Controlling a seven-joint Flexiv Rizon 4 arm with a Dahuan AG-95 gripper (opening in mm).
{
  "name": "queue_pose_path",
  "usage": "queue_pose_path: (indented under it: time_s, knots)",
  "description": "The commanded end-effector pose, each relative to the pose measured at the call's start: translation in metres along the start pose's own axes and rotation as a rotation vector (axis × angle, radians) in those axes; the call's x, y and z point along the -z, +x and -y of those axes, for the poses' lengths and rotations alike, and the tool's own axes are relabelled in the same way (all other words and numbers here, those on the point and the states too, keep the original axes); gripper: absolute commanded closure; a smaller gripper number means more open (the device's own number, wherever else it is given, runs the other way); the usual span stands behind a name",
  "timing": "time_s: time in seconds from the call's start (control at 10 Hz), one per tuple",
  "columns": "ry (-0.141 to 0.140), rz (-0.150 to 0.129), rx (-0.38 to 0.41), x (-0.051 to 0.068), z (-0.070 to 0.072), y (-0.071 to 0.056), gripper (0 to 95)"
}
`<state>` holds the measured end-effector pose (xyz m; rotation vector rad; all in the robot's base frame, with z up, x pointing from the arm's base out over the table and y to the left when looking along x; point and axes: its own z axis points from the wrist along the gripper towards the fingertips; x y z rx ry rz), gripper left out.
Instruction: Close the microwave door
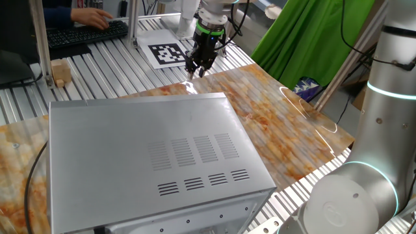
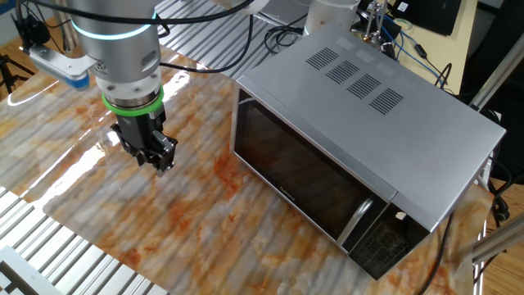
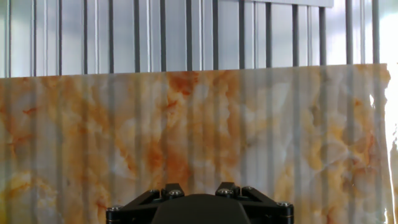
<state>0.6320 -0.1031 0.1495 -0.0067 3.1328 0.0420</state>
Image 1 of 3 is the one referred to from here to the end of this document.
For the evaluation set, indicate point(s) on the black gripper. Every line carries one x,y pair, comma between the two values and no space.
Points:
208,45

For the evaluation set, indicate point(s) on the forearm in blue sleeve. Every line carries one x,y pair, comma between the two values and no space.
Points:
57,14

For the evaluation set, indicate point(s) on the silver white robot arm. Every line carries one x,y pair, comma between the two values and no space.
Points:
386,113

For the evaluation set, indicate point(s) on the silver microwave oven body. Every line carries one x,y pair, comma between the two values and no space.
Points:
130,146

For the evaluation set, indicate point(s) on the person's bare hand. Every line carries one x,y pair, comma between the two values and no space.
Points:
92,18

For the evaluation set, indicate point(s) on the paper with fiducial marker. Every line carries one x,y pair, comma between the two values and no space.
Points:
165,53

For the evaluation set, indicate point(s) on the black power adapter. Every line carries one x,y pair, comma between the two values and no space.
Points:
123,8

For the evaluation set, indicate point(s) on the orange marble patterned mat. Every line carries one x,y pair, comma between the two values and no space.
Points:
276,130

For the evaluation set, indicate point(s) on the green cloth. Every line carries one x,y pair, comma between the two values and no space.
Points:
302,48

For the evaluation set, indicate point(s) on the blue white patterned bag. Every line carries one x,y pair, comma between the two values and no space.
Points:
305,87

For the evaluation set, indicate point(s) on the black computer keyboard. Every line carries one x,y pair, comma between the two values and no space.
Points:
84,34

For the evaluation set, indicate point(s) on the black desk pad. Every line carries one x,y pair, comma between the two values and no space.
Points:
70,51

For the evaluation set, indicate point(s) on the large wooden block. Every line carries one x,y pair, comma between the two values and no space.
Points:
61,70

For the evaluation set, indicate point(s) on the small wooden cube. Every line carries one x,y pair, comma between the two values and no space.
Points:
60,83

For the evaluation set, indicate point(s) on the brown cardboard box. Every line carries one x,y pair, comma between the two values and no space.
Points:
359,99

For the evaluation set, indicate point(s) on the black tripod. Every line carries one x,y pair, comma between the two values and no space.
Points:
369,58

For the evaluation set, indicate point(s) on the black monitor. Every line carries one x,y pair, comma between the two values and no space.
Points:
16,32

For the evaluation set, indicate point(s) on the small metal screw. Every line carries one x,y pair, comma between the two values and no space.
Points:
15,145

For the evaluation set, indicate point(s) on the white mount on grey plate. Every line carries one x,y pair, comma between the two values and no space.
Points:
185,19

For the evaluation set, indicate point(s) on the narrow aluminium frame post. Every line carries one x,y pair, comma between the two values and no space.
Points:
132,22

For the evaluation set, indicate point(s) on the slanted aluminium frame beam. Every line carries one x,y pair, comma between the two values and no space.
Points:
351,61

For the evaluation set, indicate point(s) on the wide aluminium frame post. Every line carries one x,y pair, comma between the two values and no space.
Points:
44,39

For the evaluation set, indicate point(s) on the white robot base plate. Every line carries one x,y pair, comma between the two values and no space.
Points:
266,226

